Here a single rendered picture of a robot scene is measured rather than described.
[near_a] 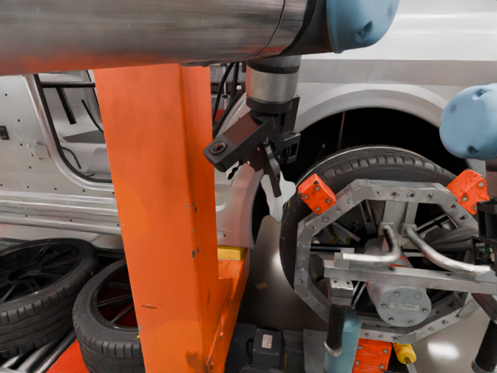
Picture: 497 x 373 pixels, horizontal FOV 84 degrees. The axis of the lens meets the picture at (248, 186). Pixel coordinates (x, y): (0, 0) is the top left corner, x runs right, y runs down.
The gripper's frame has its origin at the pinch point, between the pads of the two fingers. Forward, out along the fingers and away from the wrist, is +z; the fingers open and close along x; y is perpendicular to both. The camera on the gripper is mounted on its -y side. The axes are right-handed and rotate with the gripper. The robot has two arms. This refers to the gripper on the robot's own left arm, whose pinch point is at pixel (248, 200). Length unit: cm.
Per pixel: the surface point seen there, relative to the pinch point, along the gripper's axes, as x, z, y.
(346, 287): -18.6, 19.8, 15.4
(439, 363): -55, 121, 98
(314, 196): 3.4, 14.5, 28.5
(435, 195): -19, 8, 49
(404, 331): -33, 55, 45
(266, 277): 50, 149, 73
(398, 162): -6, 6, 52
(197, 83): 16.2, -17.6, -1.0
